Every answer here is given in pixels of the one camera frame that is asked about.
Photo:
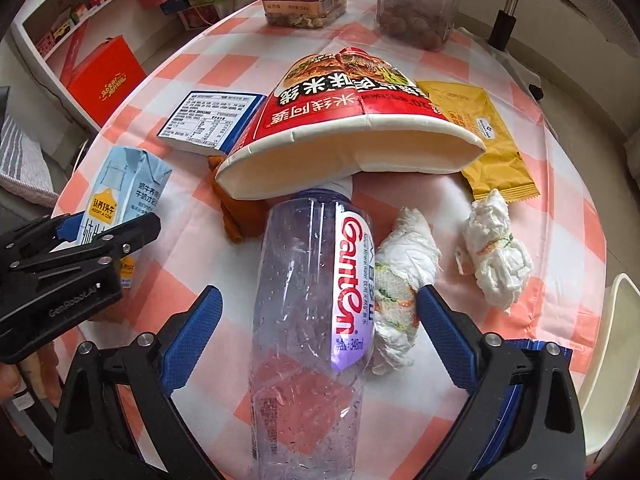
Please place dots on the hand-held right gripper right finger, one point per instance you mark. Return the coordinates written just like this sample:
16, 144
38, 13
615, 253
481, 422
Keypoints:
445, 345

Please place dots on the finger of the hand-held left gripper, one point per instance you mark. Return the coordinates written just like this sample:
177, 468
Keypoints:
67, 225
135, 232

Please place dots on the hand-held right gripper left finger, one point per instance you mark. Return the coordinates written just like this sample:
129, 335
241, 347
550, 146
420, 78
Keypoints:
195, 335

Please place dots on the light blue milk carton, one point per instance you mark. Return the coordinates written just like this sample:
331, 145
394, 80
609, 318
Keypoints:
130, 185

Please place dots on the orange peel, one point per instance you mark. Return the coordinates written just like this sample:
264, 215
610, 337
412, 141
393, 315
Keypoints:
236, 217

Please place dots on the clear plastic water bottle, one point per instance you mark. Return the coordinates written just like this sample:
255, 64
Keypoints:
300, 310

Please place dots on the white trash bin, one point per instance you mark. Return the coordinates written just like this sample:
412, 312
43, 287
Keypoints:
612, 360

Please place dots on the yellow snack wrapper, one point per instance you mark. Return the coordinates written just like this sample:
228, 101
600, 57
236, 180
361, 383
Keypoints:
492, 155

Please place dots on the crushed red noodle cup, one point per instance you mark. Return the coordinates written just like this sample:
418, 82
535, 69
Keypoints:
350, 130

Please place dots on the person's left hand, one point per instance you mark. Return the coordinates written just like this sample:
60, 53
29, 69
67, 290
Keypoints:
42, 377

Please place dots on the pink checkered tablecloth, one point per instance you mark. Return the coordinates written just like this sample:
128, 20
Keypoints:
190, 240

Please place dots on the grey striped bedding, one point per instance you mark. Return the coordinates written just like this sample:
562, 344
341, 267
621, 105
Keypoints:
20, 155

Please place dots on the crumpled white tissue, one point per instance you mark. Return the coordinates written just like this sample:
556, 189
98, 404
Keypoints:
495, 255
405, 255

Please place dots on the blue and white carton box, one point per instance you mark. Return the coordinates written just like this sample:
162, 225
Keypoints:
205, 120

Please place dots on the red gift box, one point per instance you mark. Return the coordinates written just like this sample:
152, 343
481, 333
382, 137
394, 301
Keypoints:
107, 85

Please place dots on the white bookshelf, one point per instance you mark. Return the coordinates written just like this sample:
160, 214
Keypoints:
65, 15

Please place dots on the clear jar of brown nuts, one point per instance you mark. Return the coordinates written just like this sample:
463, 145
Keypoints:
420, 15

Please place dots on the white swivel office chair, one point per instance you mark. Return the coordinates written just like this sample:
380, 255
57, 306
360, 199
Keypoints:
507, 15

